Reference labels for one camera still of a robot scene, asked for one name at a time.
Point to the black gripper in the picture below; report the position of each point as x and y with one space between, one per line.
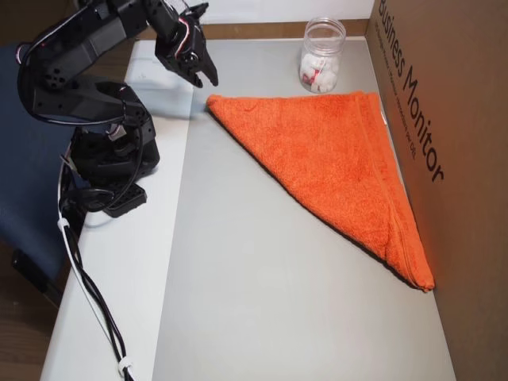
190 60

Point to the orange terry towel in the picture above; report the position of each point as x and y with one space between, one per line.
317 158

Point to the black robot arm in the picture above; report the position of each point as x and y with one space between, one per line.
79 91

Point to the brown wooden baseboard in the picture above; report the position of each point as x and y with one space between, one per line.
258 28

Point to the red white eraser packet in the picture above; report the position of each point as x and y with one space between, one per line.
311 77

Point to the clear plastic jar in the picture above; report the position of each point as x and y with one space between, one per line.
321 59

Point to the blue office chair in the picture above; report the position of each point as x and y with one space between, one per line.
20 206

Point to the grey table mat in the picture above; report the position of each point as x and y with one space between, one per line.
278 341

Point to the brown cardboard monitor box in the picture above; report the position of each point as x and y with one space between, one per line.
456 238

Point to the black square wrist camera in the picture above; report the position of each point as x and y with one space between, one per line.
198 10

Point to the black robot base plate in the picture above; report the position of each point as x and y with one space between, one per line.
127 200

